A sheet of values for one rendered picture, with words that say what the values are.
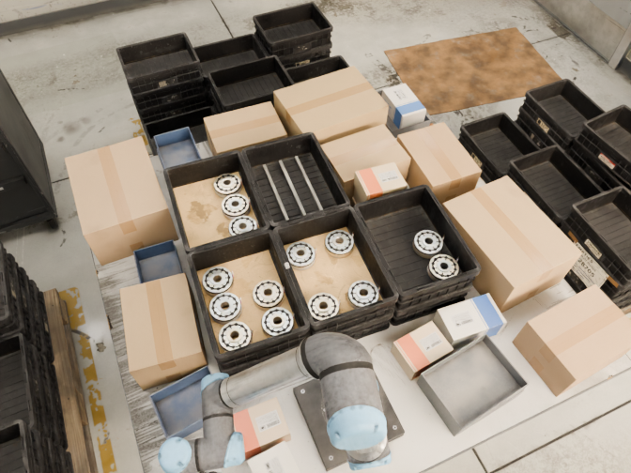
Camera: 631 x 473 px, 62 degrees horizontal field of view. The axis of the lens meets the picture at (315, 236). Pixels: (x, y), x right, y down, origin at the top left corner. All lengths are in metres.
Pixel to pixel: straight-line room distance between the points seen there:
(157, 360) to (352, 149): 1.10
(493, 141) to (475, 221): 1.30
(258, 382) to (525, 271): 1.02
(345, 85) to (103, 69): 2.25
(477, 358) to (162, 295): 1.06
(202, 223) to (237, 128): 0.48
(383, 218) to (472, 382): 0.66
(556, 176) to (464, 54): 1.58
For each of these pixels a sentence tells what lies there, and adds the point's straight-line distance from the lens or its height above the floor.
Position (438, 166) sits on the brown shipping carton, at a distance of 2.16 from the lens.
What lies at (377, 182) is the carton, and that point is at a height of 0.92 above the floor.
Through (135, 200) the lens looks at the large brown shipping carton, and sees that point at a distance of 2.03.
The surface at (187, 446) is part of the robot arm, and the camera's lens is 1.34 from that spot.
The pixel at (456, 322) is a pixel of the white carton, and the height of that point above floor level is 0.79.
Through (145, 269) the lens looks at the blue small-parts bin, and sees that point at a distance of 2.08.
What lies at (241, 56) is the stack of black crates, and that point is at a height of 0.38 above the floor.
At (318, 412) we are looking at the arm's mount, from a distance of 1.73.
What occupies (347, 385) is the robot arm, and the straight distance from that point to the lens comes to 1.09.
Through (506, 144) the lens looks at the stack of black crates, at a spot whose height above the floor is 0.27.
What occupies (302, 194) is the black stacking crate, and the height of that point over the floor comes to 0.83.
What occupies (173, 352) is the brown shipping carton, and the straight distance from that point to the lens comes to 1.72.
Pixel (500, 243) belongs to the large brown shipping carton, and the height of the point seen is 0.90.
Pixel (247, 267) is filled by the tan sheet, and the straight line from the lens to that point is 1.86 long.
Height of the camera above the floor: 2.40
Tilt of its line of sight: 55 degrees down
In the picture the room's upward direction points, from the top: 1 degrees clockwise
